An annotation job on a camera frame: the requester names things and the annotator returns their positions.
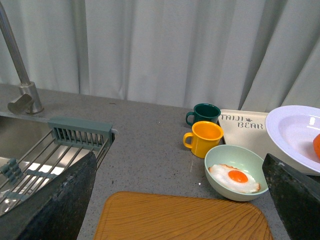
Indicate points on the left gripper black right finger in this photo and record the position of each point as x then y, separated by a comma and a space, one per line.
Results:
296, 197

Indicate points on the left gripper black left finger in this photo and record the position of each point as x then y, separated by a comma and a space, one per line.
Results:
57, 210

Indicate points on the orange fruit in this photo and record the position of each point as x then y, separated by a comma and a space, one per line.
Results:
316, 146

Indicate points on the white deep plate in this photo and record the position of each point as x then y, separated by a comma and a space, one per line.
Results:
293, 128

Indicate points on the steel sink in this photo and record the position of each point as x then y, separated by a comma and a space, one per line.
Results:
20, 140

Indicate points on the light green bowl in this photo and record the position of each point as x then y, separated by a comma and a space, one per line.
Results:
242, 159

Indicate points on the fake fried egg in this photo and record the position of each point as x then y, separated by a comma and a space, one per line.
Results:
234, 179

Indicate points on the wooden cutting board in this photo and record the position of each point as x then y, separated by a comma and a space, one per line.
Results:
146, 216

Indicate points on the green sink drying rack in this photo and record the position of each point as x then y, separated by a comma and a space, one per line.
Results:
50, 155

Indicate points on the cream bear tray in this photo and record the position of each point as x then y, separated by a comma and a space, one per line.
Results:
247, 129

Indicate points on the yellow enamel mug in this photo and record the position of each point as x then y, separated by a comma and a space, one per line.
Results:
204, 136

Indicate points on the steel faucet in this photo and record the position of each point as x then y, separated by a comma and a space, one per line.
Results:
29, 100

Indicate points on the dark green enamel mug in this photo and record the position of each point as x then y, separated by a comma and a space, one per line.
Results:
203, 112

